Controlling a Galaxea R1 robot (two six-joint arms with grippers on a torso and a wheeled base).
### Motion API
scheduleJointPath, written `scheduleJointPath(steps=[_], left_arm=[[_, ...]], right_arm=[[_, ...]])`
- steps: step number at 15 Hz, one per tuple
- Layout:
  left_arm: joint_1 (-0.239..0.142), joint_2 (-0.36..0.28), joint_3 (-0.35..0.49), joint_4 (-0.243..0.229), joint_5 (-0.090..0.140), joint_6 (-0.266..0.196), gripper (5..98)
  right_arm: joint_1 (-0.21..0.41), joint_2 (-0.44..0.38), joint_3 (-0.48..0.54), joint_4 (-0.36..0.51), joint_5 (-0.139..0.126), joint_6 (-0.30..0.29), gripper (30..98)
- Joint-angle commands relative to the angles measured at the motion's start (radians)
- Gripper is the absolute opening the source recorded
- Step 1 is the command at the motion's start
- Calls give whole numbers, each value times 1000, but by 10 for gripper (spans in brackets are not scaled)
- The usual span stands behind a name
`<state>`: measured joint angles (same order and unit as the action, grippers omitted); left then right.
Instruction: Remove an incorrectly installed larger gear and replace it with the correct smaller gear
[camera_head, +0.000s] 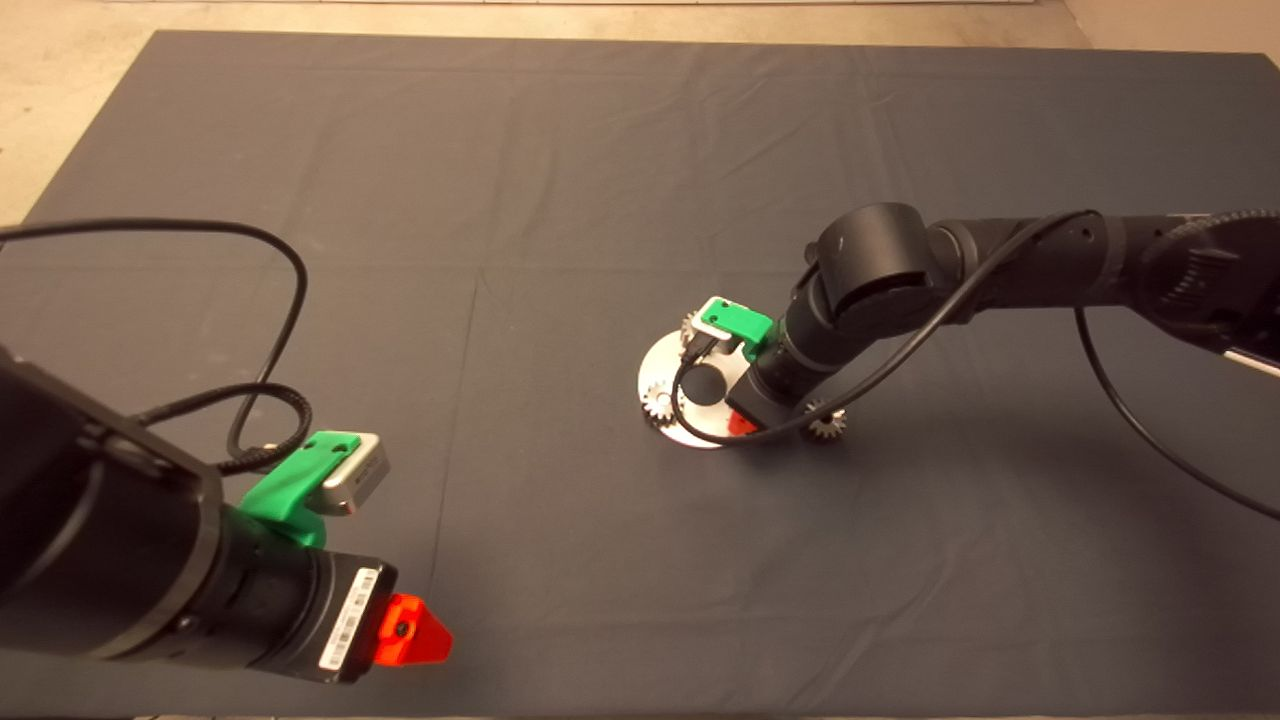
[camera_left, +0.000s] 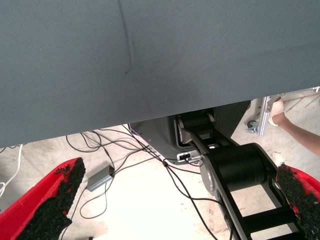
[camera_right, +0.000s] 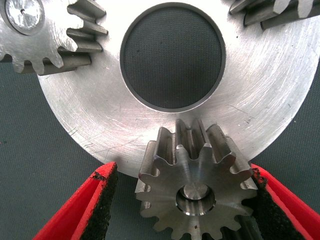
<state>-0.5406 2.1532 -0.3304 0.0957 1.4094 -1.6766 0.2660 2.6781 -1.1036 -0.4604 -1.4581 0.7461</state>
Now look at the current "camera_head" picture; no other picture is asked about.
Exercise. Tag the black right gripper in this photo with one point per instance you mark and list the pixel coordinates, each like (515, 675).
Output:
(765, 400)

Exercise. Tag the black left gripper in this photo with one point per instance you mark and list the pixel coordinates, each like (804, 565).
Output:
(338, 612)

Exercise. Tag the smaller dark bevel gear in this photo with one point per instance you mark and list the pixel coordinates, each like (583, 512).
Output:
(828, 428)

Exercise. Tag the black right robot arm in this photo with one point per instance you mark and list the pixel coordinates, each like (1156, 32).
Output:
(880, 260)

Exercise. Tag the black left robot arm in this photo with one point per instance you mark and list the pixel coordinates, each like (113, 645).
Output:
(100, 510)

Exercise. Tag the small steel gear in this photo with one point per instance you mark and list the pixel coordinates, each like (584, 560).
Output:
(692, 328)
(660, 404)

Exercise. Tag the round metal plate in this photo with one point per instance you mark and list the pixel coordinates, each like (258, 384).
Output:
(660, 365)

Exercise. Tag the dark grey table cloth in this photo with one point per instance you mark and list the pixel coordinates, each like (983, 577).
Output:
(600, 160)

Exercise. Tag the silver right camera box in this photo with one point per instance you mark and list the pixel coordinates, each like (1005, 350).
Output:
(722, 342)

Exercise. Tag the silver camera box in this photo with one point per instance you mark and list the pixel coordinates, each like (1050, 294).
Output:
(722, 342)
(358, 480)

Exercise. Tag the green right camera mount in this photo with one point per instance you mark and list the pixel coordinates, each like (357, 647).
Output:
(738, 320)

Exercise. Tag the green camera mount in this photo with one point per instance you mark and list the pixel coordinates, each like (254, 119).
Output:
(738, 320)
(285, 492)

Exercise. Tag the silver left camera box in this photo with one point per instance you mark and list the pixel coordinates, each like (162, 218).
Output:
(358, 480)

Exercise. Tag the green left camera mount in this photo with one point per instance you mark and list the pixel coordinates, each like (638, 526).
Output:
(285, 492)

